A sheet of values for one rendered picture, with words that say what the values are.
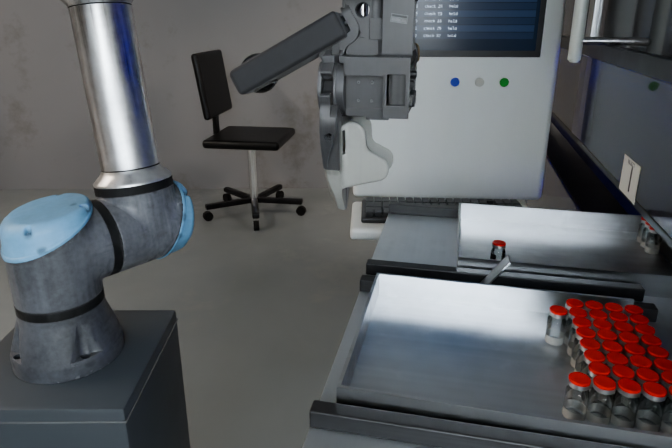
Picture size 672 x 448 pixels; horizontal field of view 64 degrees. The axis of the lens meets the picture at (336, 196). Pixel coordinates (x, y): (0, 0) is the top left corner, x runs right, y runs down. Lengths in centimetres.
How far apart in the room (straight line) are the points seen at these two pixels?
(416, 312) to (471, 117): 76
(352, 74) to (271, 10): 352
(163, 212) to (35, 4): 368
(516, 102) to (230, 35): 287
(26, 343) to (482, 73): 110
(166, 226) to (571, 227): 74
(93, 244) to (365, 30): 50
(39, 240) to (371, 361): 45
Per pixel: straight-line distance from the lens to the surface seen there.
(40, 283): 82
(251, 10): 401
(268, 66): 50
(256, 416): 196
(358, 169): 51
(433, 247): 97
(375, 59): 47
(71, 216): 80
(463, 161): 144
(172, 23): 412
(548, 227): 111
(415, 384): 64
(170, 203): 87
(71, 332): 85
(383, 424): 56
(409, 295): 80
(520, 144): 146
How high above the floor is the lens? 127
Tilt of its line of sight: 19 degrees down
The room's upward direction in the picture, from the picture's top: straight up
